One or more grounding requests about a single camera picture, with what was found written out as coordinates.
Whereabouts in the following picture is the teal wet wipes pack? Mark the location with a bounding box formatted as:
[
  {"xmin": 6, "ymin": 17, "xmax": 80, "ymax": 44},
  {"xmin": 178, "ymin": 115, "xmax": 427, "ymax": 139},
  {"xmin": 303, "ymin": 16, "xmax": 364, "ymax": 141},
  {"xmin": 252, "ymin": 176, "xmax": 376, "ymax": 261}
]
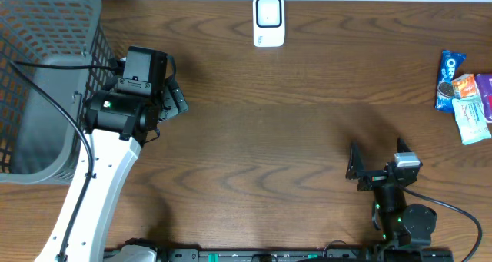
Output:
[{"xmin": 452, "ymin": 95, "xmax": 491, "ymax": 145}]

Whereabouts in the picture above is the orange white snack bar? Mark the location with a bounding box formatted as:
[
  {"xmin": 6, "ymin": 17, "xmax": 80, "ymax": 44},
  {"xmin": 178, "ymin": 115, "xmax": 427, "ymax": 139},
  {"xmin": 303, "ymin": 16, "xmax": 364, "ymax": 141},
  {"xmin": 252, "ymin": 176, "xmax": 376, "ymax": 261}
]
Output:
[{"xmin": 451, "ymin": 74, "xmax": 479, "ymax": 99}]

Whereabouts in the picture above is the blue cookie package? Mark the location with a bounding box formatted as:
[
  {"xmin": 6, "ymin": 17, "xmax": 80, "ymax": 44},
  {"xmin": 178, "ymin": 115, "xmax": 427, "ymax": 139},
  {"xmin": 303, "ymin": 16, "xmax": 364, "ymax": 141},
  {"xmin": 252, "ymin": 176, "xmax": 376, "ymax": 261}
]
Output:
[{"xmin": 434, "ymin": 50, "xmax": 467, "ymax": 113}]

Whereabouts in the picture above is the red purple pad package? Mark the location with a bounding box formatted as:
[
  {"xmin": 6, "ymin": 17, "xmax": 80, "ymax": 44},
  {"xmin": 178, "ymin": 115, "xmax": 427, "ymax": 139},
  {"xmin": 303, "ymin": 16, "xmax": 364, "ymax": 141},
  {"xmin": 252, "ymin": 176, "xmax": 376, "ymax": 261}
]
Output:
[{"xmin": 475, "ymin": 74, "xmax": 492, "ymax": 122}]

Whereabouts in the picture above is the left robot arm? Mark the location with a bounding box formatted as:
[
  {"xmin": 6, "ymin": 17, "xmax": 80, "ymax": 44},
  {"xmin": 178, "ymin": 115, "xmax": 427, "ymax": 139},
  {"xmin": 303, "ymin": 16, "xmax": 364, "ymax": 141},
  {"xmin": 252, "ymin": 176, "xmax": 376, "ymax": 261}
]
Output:
[{"xmin": 36, "ymin": 46, "xmax": 188, "ymax": 261}]

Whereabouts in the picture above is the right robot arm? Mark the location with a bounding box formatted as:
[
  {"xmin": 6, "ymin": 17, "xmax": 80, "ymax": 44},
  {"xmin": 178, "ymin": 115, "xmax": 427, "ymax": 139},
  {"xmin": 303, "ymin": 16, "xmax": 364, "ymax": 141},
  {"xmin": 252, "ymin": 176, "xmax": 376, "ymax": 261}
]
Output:
[{"xmin": 345, "ymin": 138, "xmax": 437, "ymax": 261}]

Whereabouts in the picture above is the white barcode scanner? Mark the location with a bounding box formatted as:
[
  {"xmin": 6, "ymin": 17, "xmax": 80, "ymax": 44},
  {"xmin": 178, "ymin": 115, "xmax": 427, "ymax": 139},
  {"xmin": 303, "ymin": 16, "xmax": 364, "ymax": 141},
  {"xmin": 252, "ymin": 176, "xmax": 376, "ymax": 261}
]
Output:
[{"xmin": 252, "ymin": 0, "xmax": 286, "ymax": 48}]

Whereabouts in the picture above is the grey plastic mesh basket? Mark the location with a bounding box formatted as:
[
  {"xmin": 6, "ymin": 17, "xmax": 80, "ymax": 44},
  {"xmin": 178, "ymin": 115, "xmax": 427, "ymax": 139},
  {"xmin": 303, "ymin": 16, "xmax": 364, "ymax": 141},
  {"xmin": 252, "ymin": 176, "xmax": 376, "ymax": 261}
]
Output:
[{"xmin": 1, "ymin": 0, "xmax": 114, "ymax": 184}]

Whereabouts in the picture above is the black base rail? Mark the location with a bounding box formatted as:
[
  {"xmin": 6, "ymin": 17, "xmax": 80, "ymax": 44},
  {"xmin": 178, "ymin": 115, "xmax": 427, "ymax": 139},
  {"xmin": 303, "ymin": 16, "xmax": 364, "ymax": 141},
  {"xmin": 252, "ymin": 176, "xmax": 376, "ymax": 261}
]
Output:
[{"xmin": 102, "ymin": 239, "xmax": 454, "ymax": 262}]

